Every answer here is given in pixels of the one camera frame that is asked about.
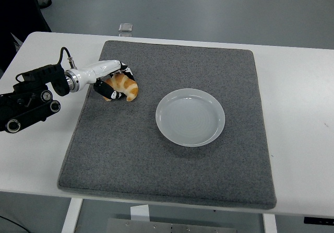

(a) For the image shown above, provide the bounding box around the grey felt mat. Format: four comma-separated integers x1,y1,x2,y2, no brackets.
56,40,277,210

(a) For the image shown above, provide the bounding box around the golden striped croissant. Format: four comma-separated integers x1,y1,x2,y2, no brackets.
103,73,139,102

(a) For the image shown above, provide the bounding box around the white table leg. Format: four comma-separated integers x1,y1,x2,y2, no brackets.
262,213,278,233
61,198,84,233

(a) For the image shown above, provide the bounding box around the black table control panel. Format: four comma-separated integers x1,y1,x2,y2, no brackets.
304,216,334,225

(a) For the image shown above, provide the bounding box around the thin black floor cable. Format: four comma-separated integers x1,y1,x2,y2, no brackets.
0,214,27,233

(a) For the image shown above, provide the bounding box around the grey metal plate with screws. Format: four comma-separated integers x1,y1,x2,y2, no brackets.
105,218,237,233

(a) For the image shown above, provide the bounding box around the pale grey round plate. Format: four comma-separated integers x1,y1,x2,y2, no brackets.
155,88,226,147

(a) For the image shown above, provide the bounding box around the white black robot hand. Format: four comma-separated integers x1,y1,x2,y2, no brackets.
77,60,136,102

